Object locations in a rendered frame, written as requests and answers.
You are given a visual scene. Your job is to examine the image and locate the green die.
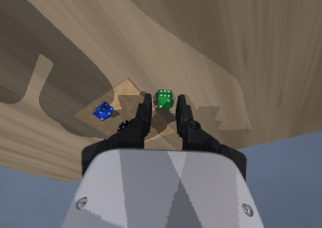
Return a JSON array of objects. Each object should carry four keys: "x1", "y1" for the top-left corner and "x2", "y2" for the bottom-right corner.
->
[{"x1": 158, "y1": 89, "x2": 173, "y2": 108}]

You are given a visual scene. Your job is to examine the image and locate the black die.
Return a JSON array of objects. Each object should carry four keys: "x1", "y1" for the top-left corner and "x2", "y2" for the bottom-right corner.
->
[{"x1": 118, "y1": 121, "x2": 128, "y2": 131}]

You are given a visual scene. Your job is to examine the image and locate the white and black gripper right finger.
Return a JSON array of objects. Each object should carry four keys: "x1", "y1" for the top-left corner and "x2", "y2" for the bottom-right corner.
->
[{"x1": 176, "y1": 95, "x2": 247, "y2": 182}]

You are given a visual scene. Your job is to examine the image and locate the blue die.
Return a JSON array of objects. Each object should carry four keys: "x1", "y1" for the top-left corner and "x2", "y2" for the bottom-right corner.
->
[{"x1": 93, "y1": 102, "x2": 114, "y2": 121}]

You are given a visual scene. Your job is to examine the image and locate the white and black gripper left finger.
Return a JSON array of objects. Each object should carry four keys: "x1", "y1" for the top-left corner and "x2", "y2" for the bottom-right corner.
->
[{"x1": 82, "y1": 93, "x2": 152, "y2": 176}]

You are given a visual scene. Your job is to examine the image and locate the tan sandy mat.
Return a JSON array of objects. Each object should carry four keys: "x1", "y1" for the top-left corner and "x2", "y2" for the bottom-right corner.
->
[{"x1": 74, "y1": 78, "x2": 176, "y2": 142}]

